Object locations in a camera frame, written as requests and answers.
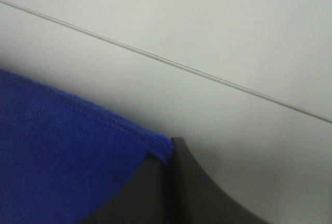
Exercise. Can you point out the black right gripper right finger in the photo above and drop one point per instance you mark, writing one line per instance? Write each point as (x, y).
(198, 198)

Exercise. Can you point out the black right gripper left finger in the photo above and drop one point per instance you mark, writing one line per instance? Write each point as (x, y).
(140, 200)

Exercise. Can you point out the blue microfibre towel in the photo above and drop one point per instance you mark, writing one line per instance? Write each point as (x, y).
(63, 157)

